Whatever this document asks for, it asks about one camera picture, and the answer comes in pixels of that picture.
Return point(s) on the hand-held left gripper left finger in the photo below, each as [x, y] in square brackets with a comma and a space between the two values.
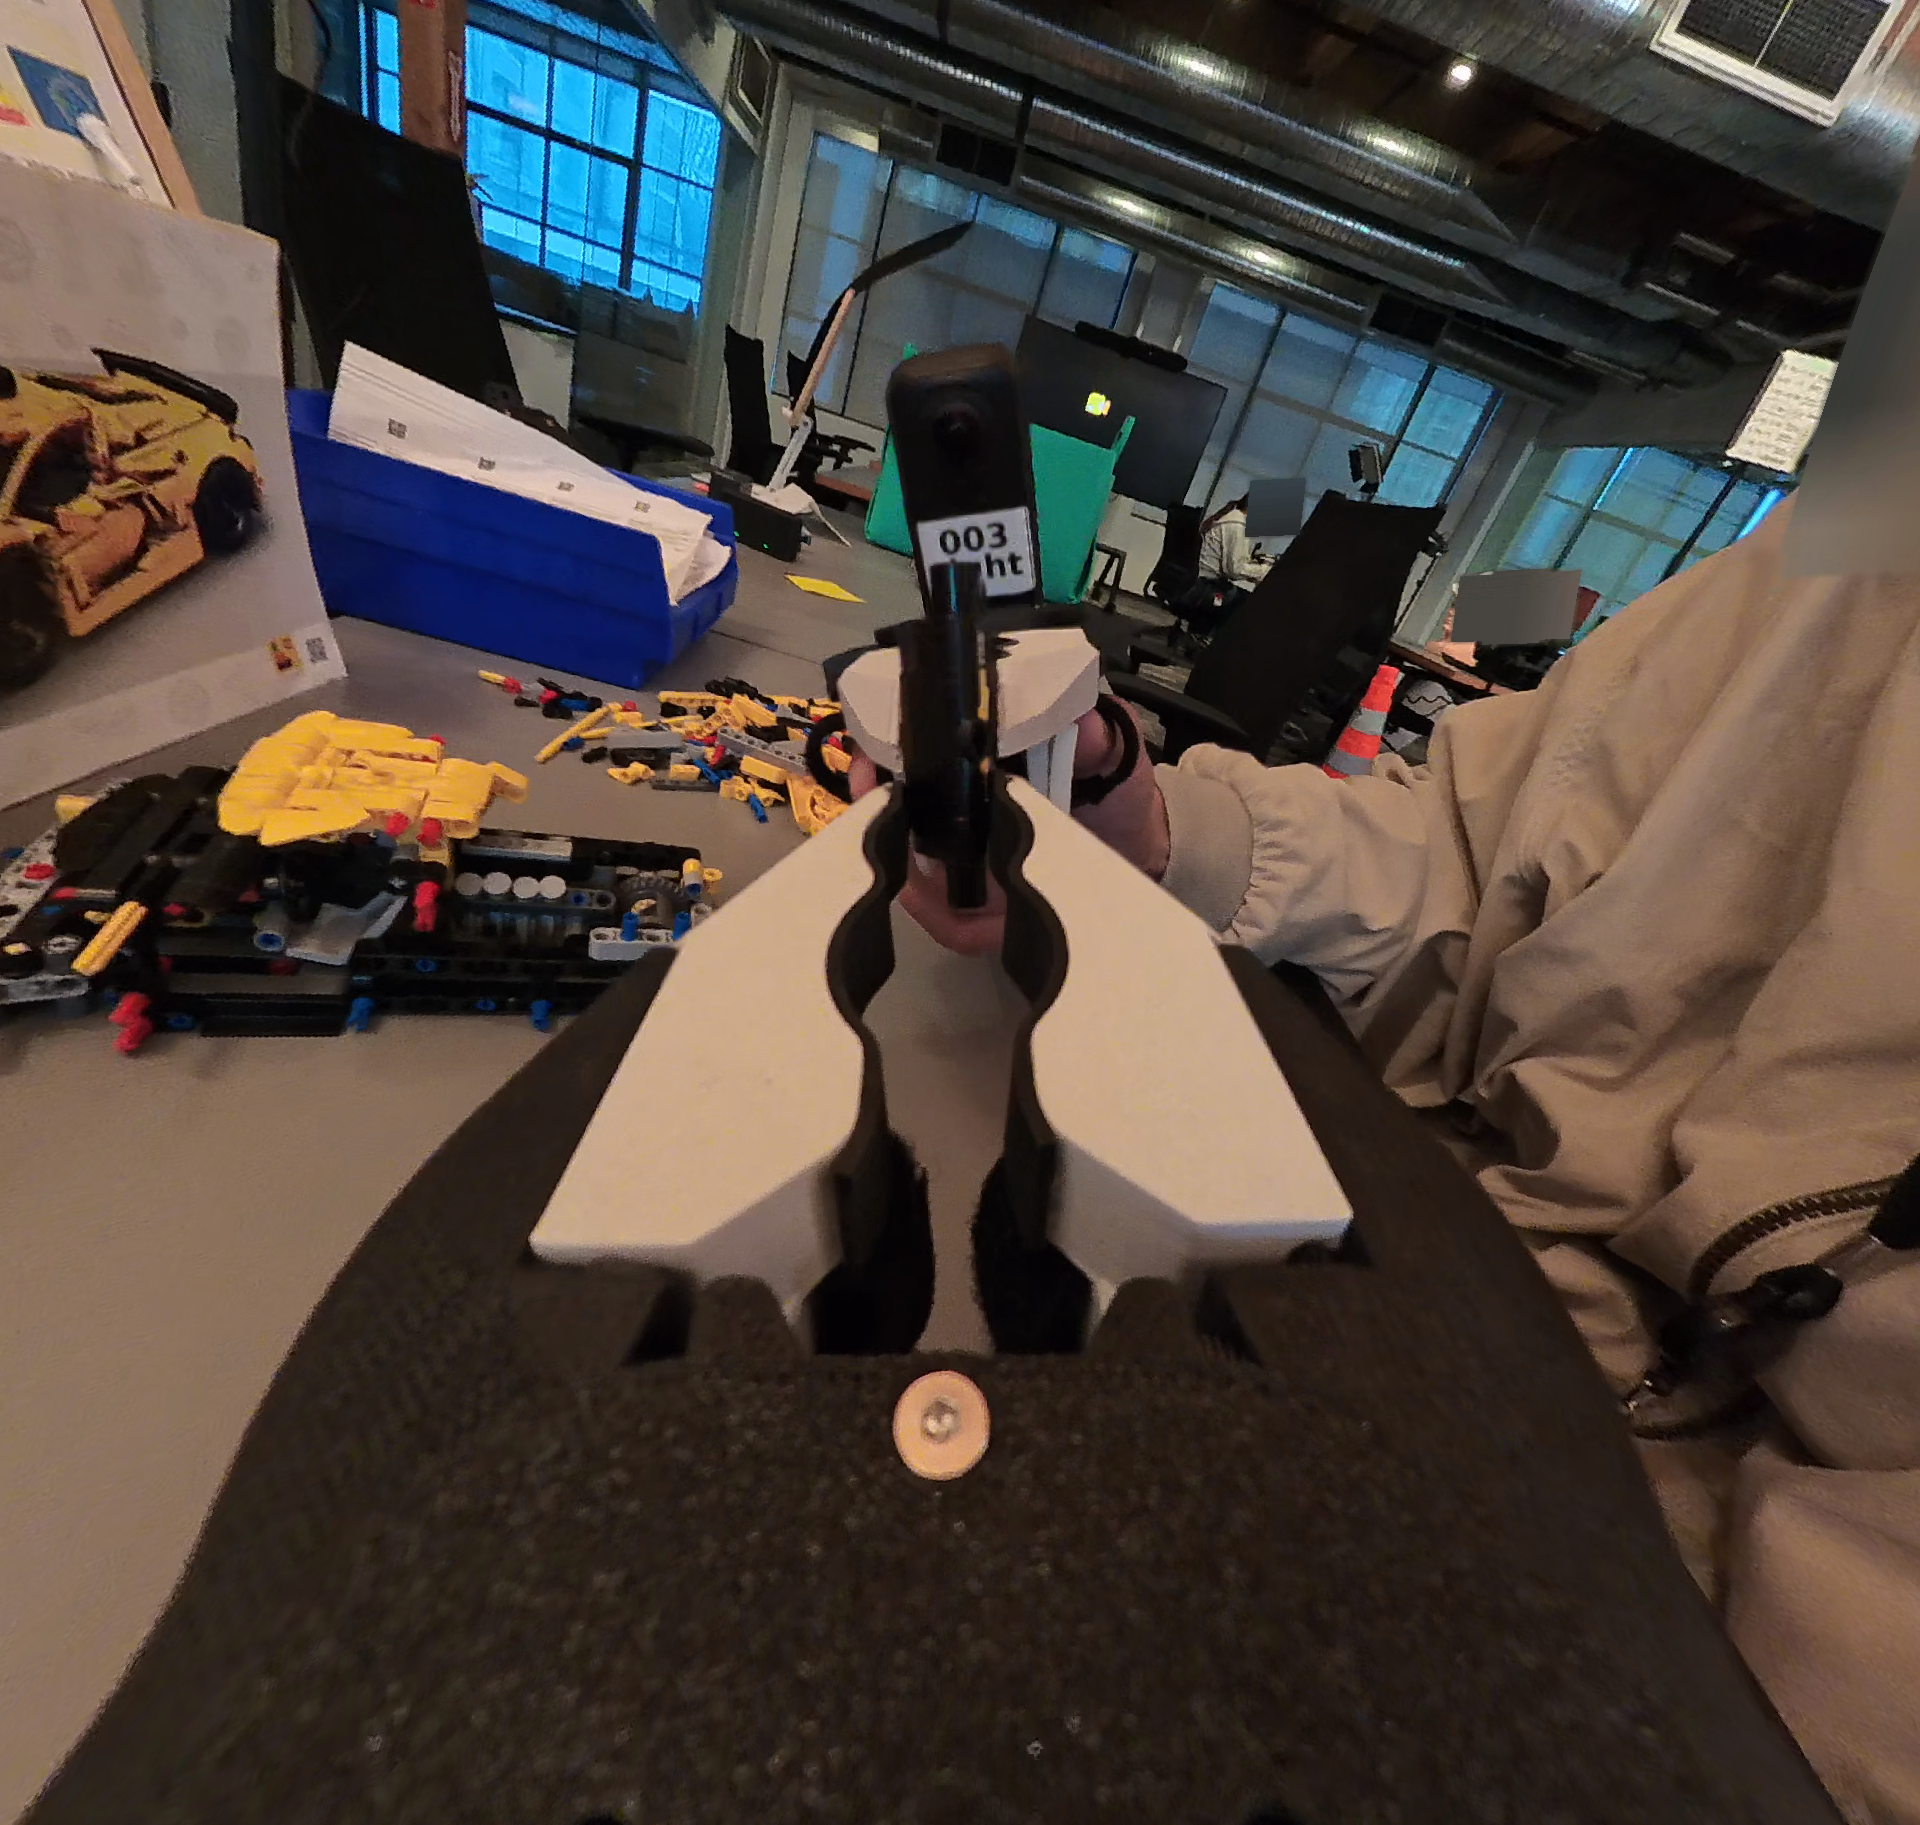
[705, 1105]

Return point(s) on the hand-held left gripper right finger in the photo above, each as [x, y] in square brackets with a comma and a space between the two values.
[1185, 1105]

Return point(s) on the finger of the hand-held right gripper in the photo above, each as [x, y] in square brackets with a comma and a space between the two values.
[873, 707]
[1041, 692]

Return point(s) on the small black brick assembly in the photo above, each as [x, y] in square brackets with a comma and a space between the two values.
[952, 745]

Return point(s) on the person's right forearm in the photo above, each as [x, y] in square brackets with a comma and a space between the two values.
[1351, 836]

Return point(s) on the grey desk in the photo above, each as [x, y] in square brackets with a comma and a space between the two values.
[225, 1181]

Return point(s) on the person's right hand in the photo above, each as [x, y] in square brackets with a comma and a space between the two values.
[1143, 837]

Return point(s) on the green plastic bin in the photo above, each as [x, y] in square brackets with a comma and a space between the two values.
[1072, 505]

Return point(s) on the yellow paper piece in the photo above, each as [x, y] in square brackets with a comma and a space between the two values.
[825, 590]

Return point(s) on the pile of loose toy bricks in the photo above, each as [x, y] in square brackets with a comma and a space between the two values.
[705, 752]

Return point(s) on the black device with green light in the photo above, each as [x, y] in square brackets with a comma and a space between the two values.
[761, 520]

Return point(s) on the black video bar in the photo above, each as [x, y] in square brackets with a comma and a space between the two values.
[1132, 342]

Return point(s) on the black toy car chassis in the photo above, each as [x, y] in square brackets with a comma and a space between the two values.
[495, 944]

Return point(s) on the orange traffic cone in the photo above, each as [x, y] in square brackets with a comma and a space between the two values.
[1365, 738]

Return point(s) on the blue plastic bin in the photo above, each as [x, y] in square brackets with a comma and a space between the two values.
[495, 582]

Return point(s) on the stack of white paper sheets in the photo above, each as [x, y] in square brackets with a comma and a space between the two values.
[495, 453]

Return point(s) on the yellow toy car body section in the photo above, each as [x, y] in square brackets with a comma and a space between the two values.
[361, 791]

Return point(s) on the person in beige jacket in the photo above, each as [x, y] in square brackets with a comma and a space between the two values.
[1725, 956]

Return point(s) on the dark standing panel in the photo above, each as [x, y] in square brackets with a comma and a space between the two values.
[391, 252]

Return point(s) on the car picture instruction box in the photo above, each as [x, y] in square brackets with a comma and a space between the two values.
[150, 505]

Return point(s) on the flip chart with writing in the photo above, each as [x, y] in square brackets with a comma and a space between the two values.
[1782, 411]

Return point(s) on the white air vent grille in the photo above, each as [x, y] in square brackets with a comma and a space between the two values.
[1786, 9]

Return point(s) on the framed poster board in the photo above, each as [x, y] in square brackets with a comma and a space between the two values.
[75, 72]

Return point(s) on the large black wall screen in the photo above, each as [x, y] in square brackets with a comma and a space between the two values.
[1170, 431]

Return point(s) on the large window wall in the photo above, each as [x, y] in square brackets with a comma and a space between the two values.
[1351, 402]

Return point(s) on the brown wooden post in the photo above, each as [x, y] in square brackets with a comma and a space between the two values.
[431, 24]

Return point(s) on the metal air duct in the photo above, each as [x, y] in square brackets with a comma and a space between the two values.
[1500, 9]

